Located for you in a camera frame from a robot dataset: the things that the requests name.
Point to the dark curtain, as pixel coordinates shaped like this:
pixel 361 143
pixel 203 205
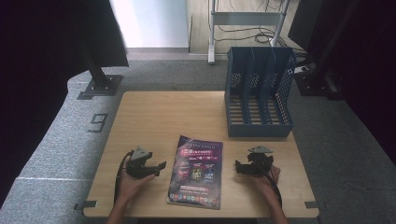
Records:
pixel 373 77
pixel 40 77

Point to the black post with base plate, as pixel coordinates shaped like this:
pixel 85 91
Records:
pixel 101 85
pixel 314 84

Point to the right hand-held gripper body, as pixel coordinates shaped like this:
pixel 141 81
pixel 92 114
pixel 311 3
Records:
pixel 263 161

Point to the white metal stand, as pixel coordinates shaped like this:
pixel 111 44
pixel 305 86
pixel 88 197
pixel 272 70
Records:
pixel 246 18

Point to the person's right hand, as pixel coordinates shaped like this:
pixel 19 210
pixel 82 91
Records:
pixel 267 183

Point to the blue file rack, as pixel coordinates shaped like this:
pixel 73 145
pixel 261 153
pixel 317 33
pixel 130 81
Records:
pixel 258 129

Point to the grey tape strip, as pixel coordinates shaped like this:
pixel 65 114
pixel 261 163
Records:
pixel 87 204
pixel 313 204

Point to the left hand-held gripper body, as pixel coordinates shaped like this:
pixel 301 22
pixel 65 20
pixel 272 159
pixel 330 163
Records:
pixel 137 168

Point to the white power strip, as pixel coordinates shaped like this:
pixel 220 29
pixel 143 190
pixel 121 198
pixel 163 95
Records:
pixel 301 69

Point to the purple magazine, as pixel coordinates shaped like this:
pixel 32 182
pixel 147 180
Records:
pixel 196 174

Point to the person's left hand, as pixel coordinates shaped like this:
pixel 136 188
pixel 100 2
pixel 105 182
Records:
pixel 130 186

